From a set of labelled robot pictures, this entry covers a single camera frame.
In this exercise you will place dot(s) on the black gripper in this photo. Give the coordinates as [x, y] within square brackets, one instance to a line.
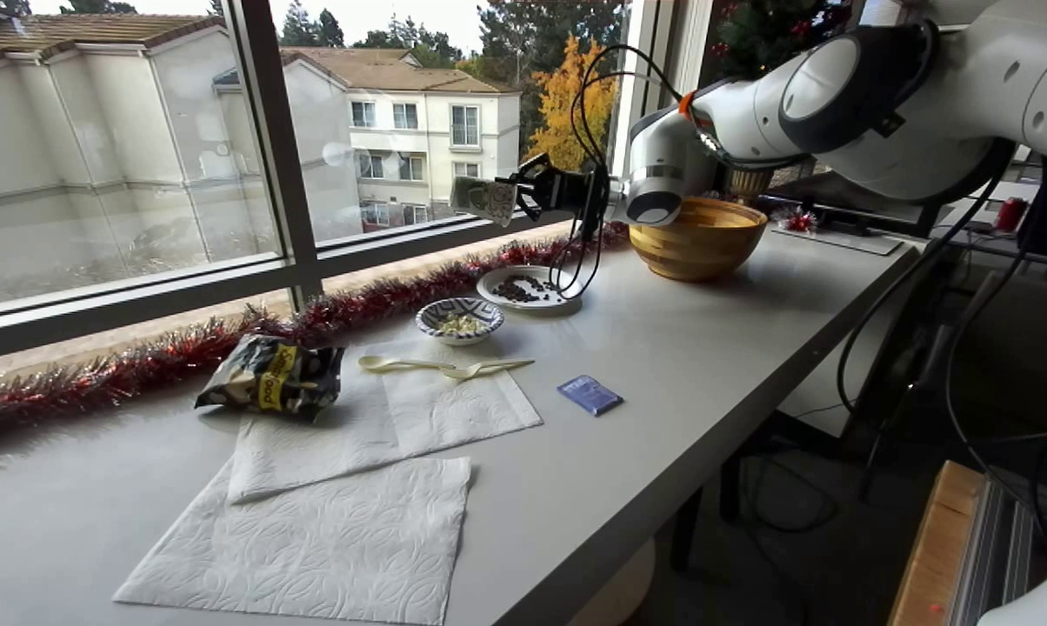
[569, 189]

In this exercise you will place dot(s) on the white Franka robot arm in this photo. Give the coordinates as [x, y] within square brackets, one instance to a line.
[890, 107]

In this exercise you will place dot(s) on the small patterned bowl with snacks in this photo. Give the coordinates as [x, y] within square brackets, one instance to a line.
[461, 320]

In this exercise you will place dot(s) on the yellow wooden bowl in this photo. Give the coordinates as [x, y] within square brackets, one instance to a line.
[706, 250]

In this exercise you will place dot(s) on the red cup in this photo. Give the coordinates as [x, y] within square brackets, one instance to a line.
[1009, 217]

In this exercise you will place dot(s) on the white plate with dark food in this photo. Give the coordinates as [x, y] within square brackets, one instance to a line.
[521, 291]

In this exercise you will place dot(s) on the blue packet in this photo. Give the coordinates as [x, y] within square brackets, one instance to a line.
[587, 396]

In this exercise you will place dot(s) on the smooth white paper napkin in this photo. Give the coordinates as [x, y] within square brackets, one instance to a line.
[452, 412]

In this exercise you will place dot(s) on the red ornament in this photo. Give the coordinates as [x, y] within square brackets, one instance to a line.
[801, 219]

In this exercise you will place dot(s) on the small Christmas tree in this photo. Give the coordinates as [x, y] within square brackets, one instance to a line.
[767, 36]

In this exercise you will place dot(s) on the crumpled snack bag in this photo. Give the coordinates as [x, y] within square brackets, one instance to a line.
[272, 376]

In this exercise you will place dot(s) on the flat grey mat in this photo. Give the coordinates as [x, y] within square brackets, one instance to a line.
[846, 243]

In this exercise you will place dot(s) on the large white paper towel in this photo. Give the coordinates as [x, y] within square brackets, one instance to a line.
[315, 544]

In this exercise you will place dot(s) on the red tinsel garland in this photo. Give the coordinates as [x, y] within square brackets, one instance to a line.
[104, 376]

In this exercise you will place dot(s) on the dark chair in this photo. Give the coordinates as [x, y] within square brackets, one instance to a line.
[1009, 370]

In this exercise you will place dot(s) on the wooden box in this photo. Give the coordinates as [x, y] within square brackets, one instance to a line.
[932, 544]

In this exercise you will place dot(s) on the white plastic object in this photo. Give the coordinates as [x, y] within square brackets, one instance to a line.
[1036, 602]

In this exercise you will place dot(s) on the dark window frame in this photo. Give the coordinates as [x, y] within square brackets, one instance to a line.
[278, 152]

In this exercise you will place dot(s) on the grey metal rail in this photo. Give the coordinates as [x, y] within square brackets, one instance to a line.
[997, 558]

